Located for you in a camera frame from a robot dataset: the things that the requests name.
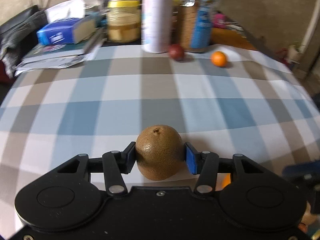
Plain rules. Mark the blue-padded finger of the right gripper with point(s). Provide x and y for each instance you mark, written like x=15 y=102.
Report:
x=304 y=174

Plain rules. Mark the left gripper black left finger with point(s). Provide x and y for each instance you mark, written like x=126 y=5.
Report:
x=116 y=163

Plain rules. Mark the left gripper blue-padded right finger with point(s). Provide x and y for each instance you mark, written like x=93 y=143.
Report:
x=205 y=164

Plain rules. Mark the orange mandarin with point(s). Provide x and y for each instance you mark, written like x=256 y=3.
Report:
x=226 y=180

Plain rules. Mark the kiwi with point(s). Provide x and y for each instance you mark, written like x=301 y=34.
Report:
x=160 y=152

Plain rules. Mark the checkered tablecloth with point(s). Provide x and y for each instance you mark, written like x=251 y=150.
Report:
x=254 y=106

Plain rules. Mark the far small mandarin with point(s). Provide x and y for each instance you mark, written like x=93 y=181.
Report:
x=219 y=59

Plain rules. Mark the far dark plum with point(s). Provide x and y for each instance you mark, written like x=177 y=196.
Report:
x=176 y=52

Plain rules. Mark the wooden cutting board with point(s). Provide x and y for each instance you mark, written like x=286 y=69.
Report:
x=230 y=38

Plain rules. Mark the stack of books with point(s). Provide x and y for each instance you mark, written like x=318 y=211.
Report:
x=59 y=56

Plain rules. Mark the blue tissue pack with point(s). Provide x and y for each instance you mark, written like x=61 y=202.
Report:
x=67 y=31

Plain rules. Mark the pink pouch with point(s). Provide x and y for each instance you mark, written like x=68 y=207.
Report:
x=220 y=21

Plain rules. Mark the glass cereal jar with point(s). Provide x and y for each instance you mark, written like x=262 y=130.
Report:
x=195 y=23

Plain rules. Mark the yellow lid honey jar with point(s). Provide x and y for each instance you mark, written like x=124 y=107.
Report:
x=123 y=21

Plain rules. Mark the white purple thermos bottle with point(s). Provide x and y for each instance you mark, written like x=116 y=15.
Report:
x=156 y=25

